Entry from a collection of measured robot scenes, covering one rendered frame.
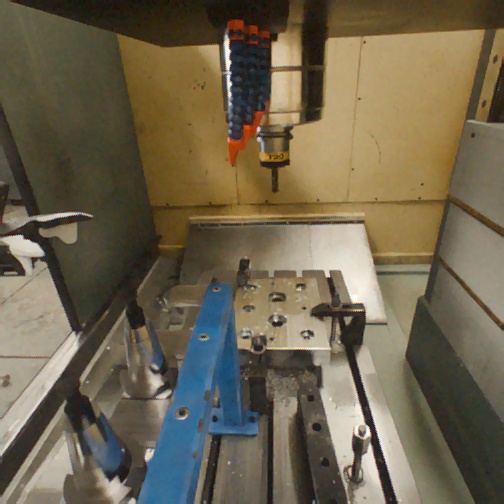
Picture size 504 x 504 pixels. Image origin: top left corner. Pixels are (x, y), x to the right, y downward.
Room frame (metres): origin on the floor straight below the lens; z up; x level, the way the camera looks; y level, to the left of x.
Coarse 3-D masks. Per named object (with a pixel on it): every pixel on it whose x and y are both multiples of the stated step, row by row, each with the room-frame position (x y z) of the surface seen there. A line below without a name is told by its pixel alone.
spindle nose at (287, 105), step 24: (288, 24) 0.49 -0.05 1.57; (312, 24) 0.50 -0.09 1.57; (288, 48) 0.49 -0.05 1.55; (312, 48) 0.50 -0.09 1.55; (288, 72) 0.49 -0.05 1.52; (312, 72) 0.50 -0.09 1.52; (288, 96) 0.49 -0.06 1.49; (312, 96) 0.50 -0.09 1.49; (264, 120) 0.49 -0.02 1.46; (288, 120) 0.49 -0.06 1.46; (312, 120) 0.51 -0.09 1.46
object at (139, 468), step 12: (132, 444) 0.19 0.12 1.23; (132, 456) 0.18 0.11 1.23; (144, 456) 0.18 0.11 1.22; (132, 468) 0.17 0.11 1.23; (144, 468) 0.17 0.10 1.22; (72, 480) 0.16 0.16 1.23; (132, 480) 0.16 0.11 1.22; (72, 492) 0.15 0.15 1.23; (120, 492) 0.15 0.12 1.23; (132, 492) 0.15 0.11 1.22
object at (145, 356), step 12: (144, 324) 0.27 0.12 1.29; (132, 336) 0.26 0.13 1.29; (144, 336) 0.26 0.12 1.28; (156, 336) 0.28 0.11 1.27; (132, 348) 0.26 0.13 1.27; (144, 348) 0.26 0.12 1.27; (156, 348) 0.27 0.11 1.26; (132, 360) 0.26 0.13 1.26; (144, 360) 0.26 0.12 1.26; (156, 360) 0.26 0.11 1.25; (132, 372) 0.26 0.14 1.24; (144, 372) 0.26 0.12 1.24; (156, 372) 0.26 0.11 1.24; (144, 384) 0.25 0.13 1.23
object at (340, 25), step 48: (48, 0) 0.31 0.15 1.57; (96, 0) 0.32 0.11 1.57; (144, 0) 0.33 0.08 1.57; (192, 0) 0.34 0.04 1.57; (240, 0) 0.35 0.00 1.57; (288, 0) 0.36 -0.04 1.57; (336, 0) 0.37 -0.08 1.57; (384, 0) 0.38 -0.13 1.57; (432, 0) 0.39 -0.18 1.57; (480, 0) 0.40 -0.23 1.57
